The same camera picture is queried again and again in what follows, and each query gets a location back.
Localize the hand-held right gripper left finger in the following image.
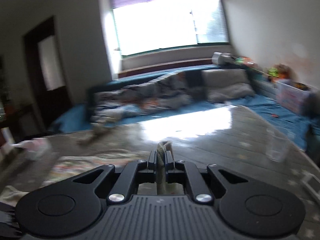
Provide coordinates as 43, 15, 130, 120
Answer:
74, 150, 160, 203

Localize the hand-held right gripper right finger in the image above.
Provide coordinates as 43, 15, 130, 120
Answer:
164, 151, 250, 203

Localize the grey quilted star table cover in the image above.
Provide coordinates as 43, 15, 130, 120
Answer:
0, 104, 320, 240

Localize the white rabbit toy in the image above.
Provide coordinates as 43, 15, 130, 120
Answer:
77, 119, 118, 145

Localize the grey pillow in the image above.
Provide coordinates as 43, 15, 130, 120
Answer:
201, 69, 255, 103

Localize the clear plastic cup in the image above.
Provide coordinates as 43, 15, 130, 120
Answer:
266, 127, 288, 162

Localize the teal sofa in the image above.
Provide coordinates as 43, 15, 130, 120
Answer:
49, 64, 320, 150

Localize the black and white plush toy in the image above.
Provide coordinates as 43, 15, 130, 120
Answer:
211, 52, 234, 65

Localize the pink white tissue pack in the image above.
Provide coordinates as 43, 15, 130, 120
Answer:
11, 137, 50, 160

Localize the colourful plastic toy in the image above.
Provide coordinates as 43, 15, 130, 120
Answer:
234, 56, 258, 67

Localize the green framed window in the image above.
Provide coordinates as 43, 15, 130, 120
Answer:
110, 0, 230, 55

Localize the white remote control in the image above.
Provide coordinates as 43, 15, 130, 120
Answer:
301, 171, 319, 189

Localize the clear plastic storage box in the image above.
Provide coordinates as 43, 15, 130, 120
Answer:
275, 80, 313, 115

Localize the brown plush toy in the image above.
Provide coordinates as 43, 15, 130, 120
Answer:
267, 64, 292, 82

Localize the dark wooden glass door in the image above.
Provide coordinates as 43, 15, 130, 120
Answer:
22, 16, 72, 133

